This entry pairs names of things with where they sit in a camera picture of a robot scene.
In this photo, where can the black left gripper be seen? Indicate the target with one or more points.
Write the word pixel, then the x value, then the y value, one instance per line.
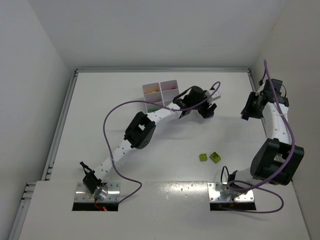
pixel 208 110

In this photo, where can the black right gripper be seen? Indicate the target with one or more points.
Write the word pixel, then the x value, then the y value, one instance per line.
pixel 249 107

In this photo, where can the pink patterned lego piece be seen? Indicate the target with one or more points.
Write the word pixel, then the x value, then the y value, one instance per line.
pixel 245 117

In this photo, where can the lime green lego brick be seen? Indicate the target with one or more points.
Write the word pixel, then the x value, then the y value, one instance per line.
pixel 203 157

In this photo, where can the red sloped lego brick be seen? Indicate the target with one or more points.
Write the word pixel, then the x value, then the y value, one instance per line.
pixel 170 88

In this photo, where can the green square lego brick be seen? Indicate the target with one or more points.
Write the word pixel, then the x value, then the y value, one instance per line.
pixel 152 110

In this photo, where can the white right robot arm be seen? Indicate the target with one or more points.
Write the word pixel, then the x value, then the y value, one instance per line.
pixel 279 157

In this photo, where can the white divided container right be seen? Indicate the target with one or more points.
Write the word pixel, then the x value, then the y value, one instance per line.
pixel 168 95

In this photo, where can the white divided container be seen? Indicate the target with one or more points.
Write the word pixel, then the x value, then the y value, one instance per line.
pixel 168 95
pixel 155 97

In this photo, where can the white divided container left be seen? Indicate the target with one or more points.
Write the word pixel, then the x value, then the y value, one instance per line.
pixel 155 97

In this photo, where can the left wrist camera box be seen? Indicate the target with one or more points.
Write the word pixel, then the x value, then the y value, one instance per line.
pixel 214 95

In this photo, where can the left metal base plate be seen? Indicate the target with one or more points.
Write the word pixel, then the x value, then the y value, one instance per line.
pixel 107 193

